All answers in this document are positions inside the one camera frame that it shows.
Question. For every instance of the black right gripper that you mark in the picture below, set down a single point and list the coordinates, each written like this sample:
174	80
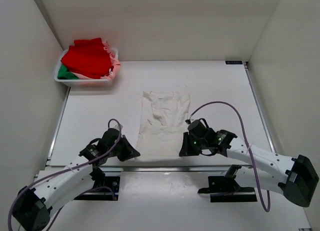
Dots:
186	150

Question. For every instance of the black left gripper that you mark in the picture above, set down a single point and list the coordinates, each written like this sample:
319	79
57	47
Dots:
130	151

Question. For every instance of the white t shirt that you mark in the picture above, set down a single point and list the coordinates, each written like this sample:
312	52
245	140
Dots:
162	125

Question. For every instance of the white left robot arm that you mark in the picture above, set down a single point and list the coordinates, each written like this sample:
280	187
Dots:
36	204

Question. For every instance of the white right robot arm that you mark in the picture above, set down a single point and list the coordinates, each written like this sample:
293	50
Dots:
293	177

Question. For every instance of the white plastic laundry basket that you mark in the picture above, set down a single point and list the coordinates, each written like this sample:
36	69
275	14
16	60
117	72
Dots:
101	82

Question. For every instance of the pink t shirt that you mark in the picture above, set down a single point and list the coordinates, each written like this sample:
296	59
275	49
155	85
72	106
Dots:
113	61

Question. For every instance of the red t shirt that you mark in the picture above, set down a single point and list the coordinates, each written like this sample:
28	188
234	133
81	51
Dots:
89	58

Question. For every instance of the green t shirt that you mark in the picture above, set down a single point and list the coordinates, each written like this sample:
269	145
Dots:
65	74

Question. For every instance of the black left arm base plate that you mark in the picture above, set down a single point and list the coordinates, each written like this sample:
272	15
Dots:
105	190

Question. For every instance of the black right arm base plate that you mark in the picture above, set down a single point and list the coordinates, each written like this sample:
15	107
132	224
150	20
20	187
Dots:
225	189

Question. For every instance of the aluminium table rail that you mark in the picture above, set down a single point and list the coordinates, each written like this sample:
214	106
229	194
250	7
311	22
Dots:
85	116

